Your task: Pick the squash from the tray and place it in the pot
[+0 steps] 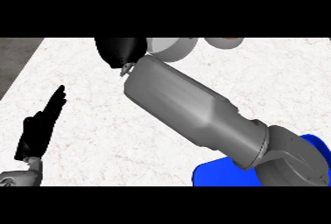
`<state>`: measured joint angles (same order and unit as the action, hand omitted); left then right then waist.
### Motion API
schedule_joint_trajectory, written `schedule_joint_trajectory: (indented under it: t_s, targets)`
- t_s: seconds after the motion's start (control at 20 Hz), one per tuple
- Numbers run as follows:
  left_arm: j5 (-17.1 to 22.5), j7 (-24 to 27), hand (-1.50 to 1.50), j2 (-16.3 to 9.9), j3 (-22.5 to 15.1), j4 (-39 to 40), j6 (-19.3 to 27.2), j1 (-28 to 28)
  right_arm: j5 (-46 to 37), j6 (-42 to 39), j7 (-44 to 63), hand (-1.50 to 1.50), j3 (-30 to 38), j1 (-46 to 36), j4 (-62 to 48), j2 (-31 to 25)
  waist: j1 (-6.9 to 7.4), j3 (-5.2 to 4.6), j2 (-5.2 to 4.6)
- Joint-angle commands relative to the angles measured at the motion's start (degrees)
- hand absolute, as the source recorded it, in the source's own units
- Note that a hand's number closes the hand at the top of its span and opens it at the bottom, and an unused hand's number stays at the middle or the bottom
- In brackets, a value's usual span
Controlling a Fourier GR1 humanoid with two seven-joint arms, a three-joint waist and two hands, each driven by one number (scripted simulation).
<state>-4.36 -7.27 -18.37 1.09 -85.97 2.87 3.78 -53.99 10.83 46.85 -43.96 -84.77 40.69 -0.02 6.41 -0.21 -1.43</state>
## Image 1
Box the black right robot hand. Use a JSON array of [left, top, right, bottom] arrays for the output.
[[94, 38, 150, 70]]

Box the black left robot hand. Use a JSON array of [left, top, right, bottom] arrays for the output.
[[14, 84, 68, 162]]

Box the grey metal pot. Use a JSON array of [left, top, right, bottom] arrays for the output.
[[145, 38, 201, 63]]

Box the blue tray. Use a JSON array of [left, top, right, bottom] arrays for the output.
[[191, 133, 331, 187]]

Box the pale grey round bowl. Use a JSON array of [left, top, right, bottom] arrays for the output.
[[203, 38, 246, 50]]

